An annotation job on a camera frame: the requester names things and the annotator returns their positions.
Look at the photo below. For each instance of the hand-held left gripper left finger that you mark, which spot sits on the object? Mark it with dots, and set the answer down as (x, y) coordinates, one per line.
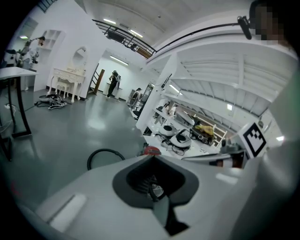
(93, 199)

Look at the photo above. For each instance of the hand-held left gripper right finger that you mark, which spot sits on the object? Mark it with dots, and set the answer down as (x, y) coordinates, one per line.
(215, 199)

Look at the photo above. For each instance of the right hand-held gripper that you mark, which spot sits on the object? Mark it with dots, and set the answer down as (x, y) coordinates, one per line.
(254, 140)

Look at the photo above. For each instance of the black bag with yellow cloth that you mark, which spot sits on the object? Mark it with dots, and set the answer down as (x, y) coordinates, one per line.
(204, 136)

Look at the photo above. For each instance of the round white device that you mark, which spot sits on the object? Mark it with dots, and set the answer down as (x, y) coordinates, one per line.
(181, 140)
(169, 129)

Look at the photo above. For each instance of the long ceiling light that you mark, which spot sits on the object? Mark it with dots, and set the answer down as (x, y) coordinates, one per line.
(109, 21)
(136, 33)
(119, 60)
(175, 89)

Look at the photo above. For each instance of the black office chair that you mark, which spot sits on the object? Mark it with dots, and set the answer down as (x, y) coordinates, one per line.
(138, 113)

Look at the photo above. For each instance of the shelf with white appliances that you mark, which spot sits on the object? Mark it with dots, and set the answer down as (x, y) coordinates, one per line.
(211, 70)

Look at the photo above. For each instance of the pile of black equipment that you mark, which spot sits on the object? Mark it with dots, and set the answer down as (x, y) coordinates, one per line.
(55, 102)

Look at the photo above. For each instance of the white ornate stool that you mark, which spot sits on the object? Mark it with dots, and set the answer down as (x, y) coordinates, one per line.
(62, 86)

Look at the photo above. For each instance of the white ornate dressing table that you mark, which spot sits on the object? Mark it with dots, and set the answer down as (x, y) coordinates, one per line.
(68, 75)

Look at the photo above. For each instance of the person's head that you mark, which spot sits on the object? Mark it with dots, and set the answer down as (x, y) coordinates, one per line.
(267, 23)

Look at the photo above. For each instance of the white table with black legs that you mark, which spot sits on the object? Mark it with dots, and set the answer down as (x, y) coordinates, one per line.
(14, 71)

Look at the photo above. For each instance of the black balcony railing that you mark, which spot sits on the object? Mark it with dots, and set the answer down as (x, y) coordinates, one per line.
(117, 36)

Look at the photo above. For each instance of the black head camera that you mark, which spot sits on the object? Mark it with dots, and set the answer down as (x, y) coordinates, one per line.
(245, 27)

